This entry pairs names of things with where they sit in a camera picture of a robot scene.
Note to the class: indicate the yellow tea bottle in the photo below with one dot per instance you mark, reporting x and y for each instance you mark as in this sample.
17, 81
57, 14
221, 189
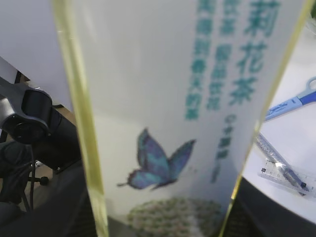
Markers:
168, 97

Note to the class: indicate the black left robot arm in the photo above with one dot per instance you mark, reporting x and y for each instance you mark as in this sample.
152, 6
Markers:
39, 133

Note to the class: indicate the blue scissors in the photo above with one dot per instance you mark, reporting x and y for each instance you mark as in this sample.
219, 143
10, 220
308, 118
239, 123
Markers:
306, 97

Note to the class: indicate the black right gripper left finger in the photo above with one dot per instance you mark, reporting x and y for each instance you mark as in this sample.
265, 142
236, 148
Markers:
66, 213

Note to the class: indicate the clear plastic ruler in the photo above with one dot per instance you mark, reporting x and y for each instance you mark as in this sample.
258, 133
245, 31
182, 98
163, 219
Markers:
270, 172

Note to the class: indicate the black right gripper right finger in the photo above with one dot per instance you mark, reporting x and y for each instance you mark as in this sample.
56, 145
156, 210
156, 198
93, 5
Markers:
255, 215

